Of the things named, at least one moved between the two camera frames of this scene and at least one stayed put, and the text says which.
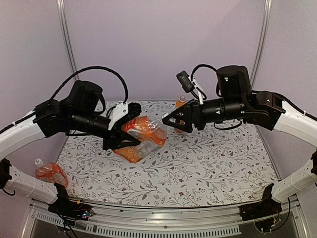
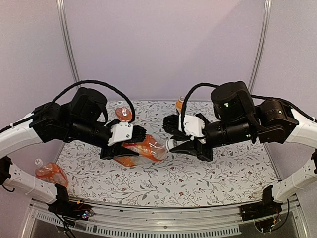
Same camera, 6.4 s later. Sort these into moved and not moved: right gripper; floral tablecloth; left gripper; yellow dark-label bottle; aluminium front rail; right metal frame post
Moved: left gripper; right gripper
Not moved: floral tablecloth; yellow dark-label bottle; right metal frame post; aluminium front rail
